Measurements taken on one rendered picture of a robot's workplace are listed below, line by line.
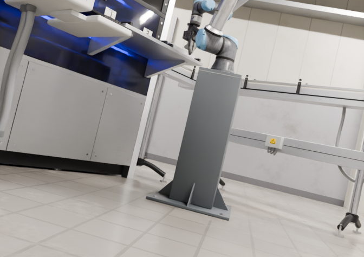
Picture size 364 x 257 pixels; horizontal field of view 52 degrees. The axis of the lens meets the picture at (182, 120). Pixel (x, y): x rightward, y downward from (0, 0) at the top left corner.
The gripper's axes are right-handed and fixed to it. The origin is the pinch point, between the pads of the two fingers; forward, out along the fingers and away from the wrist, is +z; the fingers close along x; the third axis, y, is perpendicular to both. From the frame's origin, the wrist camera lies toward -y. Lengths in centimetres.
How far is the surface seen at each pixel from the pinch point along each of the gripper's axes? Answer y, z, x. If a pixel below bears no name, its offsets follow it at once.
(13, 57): 15, 37, 103
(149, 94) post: 37.3, 28.7, -8.9
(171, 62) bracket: 13.9, 7.2, 0.5
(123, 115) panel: 37, 48, 11
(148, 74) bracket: 33.2, 16.2, 0.6
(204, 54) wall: 157, -65, -212
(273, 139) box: -30, 40, -79
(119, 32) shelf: -18, 14, 73
